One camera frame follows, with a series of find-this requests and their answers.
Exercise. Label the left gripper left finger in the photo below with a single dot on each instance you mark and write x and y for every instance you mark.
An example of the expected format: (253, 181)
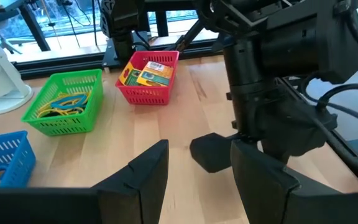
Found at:
(138, 189)

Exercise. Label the blue plastic basket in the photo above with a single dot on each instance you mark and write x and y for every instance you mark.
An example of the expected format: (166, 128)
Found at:
(17, 161)

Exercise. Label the red plastic basket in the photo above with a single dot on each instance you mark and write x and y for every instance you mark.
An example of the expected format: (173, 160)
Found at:
(148, 96)

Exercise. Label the green plastic basket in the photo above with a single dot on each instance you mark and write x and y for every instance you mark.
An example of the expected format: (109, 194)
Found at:
(73, 124)

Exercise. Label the yellow card pack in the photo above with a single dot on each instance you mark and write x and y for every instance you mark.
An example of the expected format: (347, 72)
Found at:
(158, 73)
(129, 77)

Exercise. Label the black side desk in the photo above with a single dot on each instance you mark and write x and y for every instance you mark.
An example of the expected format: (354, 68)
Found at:
(34, 28)

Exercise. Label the black aluminium table frame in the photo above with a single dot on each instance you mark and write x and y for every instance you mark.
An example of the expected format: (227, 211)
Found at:
(73, 63)

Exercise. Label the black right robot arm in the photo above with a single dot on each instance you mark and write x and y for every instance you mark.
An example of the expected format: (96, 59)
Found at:
(291, 37)

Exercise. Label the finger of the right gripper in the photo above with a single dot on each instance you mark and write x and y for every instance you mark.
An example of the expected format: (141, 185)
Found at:
(275, 156)
(213, 152)

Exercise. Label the teal rubber band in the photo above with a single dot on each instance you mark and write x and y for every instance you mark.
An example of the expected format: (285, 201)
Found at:
(70, 96)

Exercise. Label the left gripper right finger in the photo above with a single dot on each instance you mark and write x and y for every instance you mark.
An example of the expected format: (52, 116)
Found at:
(266, 193)

